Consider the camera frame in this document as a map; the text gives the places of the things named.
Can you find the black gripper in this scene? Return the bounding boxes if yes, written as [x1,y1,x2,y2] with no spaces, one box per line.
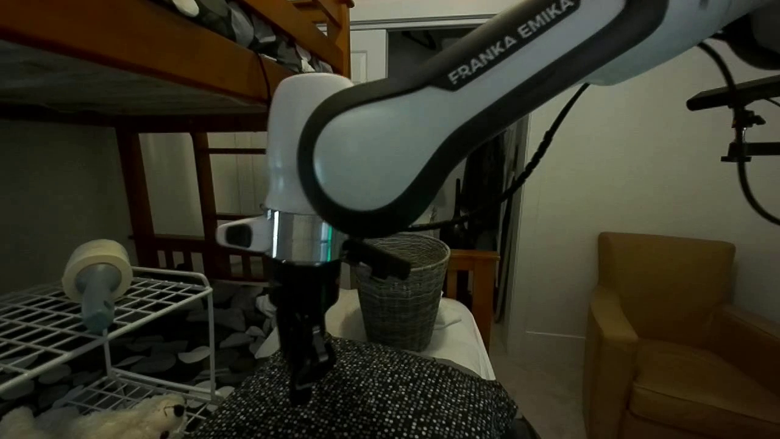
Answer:
[269,259,341,406]

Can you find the black speckled pillow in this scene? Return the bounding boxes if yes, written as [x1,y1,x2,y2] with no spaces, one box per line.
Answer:
[188,336,521,439]

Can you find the grey wicker basket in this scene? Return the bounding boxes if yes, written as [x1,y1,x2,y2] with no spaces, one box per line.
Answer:
[352,231,453,353]

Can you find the wooden side table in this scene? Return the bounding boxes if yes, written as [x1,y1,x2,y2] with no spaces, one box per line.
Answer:
[444,248,499,348]

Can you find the white plush bear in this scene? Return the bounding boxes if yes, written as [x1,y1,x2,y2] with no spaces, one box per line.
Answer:
[0,392,191,439]

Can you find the spotted grey bedding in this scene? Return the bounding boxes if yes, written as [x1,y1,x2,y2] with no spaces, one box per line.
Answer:
[165,0,349,76]

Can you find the mustard yellow armchair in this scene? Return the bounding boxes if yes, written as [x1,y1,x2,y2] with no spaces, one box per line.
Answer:
[582,230,780,439]

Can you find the white wire rack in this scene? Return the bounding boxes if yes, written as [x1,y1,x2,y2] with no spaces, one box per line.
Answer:
[0,266,216,433]

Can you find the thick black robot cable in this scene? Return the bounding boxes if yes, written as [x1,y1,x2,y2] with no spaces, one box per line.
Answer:
[421,81,592,233]

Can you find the wooden bunk bed frame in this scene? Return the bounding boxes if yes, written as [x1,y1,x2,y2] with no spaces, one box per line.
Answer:
[0,0,355,283]

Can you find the black camera stand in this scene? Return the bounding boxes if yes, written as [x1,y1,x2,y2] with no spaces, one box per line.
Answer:
[720,104,780,230]

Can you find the black stereo camera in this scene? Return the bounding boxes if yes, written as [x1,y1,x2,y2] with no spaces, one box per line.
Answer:
[684,74,780,114]

